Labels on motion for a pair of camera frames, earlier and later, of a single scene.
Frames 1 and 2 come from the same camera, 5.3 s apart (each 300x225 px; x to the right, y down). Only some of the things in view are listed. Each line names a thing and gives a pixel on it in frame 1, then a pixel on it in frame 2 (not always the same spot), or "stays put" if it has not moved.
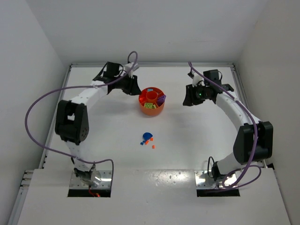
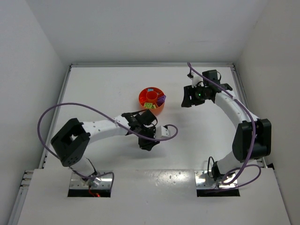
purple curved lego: [161, 100] stays put
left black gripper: [131, 84] to [147, 138]
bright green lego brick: [148, 105] stays put
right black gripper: [191, 94] stays put
